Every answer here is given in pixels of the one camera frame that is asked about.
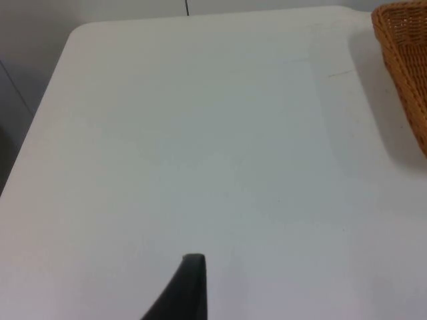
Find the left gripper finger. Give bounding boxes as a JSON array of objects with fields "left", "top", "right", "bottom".
[{"left": 139, "top": 253, "right": 209, "bottom": 320}]

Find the brown wicker basket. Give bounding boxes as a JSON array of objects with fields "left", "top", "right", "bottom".
[{"left": 371, "top": 1, "right": 427, "bottom": 155}]

